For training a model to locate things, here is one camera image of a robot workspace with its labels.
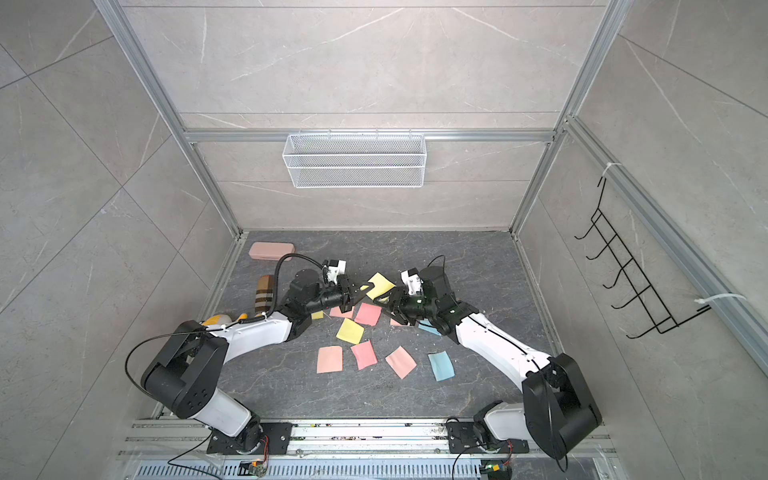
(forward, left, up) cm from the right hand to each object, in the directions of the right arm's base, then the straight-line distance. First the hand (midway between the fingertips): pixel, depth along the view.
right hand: (380, 305), depth 78 cm
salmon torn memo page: (-8, -6, -18) cm, 21 cm away
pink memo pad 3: (-4, -4, -2) cm, 6 cm away
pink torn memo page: (-8, +15, -18) cm, 25 cm away
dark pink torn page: (-6, +6, -19) cm, 20 cm away
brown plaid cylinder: (+14, +40, -15) cm, 45 cm away
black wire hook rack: (-9, -58, +14) cm, 60 cm away
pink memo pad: (0, +12, -3) cm, 13 cm away
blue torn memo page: (-10, -17, -18) cm, 27 cm away
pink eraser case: (+35, +43, -17) cm, 58 cm away
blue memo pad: (-8, -11, +5) cm, 15 cm away
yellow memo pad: (+6, 0, 0) cm, 6 cm away
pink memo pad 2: (+7, +5, -17) cm, 19 cm away
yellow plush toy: (+3, +48, -12) cm, 50 cm away
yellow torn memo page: (+2, +10, -19) cm, 22 cm away
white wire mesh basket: (+50, +9, +12) cm, 52 cm away
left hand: (+5, 0, +3) cm, 6 cm away
